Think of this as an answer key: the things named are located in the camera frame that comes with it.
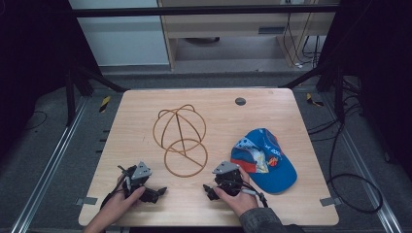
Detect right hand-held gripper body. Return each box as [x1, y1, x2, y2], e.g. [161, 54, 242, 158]
[212, 160, 248, 197]

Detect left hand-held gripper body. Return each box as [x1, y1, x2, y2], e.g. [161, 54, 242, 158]
[120, 160, 154, 200]

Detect blue baseball cap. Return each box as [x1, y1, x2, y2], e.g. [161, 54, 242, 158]
[229, 127, 298, 195]

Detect brown wire hat stand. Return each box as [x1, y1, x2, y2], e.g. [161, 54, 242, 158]
[152, 103, 209, 179]

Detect person's right hand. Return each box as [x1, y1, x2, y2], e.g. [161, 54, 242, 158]
[213, 167, 260, 218]

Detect person's left hand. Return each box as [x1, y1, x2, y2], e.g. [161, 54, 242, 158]
[102, 174, 147, 225]

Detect grey tape strip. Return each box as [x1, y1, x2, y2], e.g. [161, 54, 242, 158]
[319, 196, 343, 208]
[75, 196, 99, 207]

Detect yellow black hazard tape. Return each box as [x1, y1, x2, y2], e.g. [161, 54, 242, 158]
[98, 95, 112, 114]
[305, 92, 326, 108]

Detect white cabinet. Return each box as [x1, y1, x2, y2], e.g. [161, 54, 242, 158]
[68, 0, 171, 68]

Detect light wooden desk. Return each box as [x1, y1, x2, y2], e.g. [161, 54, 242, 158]
[156, 0, 341, 71]

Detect black curtain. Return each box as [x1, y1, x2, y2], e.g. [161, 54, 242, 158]
[319, 0, 412, 178]
[0, 0, 101, 156]

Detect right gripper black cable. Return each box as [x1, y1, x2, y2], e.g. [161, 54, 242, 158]
[237, 181, 270, 209]

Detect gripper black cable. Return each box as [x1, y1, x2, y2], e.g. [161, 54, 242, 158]
[99, 164, 132, 211]
[237, 181, 270, 209]

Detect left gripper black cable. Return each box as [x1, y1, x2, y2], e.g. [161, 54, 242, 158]
[99, 164, 132, 211]

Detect aluminium floor rail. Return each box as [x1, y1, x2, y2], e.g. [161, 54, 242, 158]
[9, 96, 89, 233]
[324, 93, 404, 233]

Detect black frame stand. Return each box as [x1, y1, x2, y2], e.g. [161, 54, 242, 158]
[286, 62, 346, 124]
[64, 62, 130, 128]

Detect black floor cable loop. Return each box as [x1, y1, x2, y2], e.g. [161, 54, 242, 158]
[307, 93, 385, 215]

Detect hanging black desk cables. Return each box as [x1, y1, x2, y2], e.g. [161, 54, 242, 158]
[282, 0, 323, 70]

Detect black horizontal frame bar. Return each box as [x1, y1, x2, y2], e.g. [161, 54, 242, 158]
[69, 4, 341, 18]

